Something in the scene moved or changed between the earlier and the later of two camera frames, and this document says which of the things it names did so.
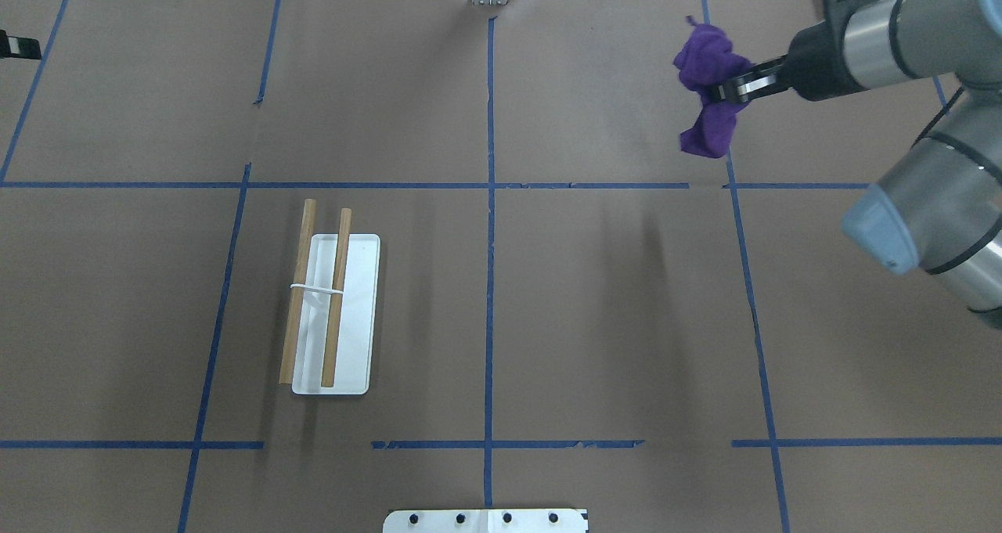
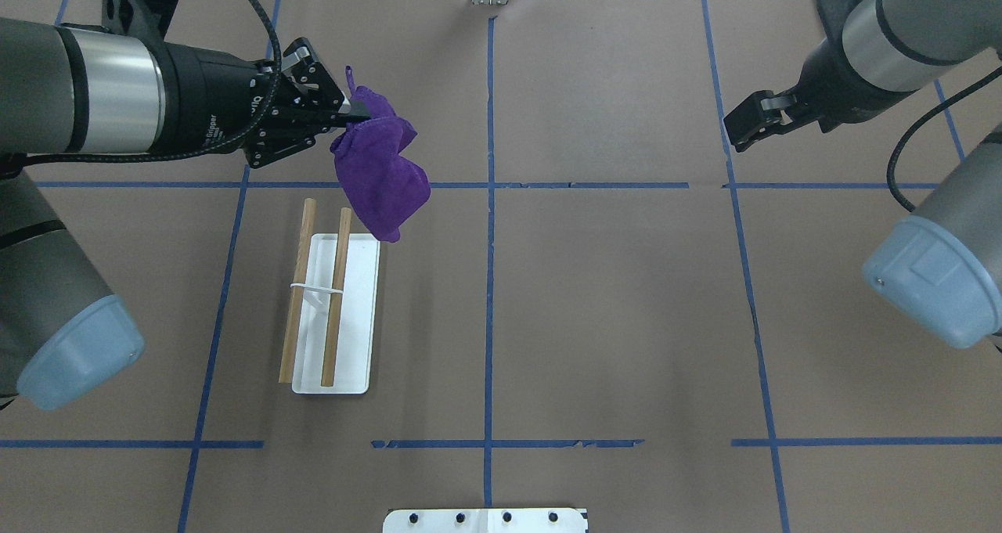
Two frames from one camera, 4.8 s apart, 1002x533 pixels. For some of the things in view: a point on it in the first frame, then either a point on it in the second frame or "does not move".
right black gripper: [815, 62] to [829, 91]
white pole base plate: [487, 520] does not move
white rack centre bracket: [317, 289] does not move
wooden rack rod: [297, 295] does not move
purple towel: [706, 59] to [387, 188]
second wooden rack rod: [336, 305] does not move
